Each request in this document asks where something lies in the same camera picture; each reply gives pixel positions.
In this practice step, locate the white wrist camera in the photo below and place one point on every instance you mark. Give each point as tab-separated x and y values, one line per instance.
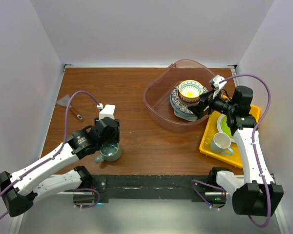
217	83
107	110

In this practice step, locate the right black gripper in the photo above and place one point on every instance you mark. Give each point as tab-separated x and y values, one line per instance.
198	109

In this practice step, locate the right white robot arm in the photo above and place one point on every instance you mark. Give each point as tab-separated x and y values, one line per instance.
257	194

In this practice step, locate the teal yellow patterned bowl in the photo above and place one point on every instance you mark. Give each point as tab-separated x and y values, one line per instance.
190	90

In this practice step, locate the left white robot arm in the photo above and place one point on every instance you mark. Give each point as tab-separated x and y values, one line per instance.
20	190

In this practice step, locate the teal ceramic mug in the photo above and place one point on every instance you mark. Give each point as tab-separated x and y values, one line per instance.
110	152

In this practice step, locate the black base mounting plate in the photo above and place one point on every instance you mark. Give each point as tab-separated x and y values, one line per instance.
173	187

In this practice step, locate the pink translucent plastic bin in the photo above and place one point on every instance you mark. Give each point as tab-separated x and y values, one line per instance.
157	94

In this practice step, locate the grey triangular scraper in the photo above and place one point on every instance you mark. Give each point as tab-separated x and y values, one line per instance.
64	102

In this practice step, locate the mint green divided tray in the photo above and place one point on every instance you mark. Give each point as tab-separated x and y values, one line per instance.
185	117

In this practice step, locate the green plate white rim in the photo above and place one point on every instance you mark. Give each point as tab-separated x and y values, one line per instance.
222	127

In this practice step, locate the blue floral plate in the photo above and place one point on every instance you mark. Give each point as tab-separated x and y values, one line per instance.
175	92

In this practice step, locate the white mug blue handle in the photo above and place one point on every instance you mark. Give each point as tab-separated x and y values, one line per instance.
221	143

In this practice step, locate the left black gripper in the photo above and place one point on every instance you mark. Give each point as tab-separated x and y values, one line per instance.
115	136

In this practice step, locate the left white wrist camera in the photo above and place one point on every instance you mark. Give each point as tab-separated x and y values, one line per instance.
107	110

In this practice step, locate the yellow plastic tray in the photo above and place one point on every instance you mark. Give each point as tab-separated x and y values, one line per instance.
212	128

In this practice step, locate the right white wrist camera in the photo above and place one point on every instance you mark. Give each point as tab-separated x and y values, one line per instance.
217	83

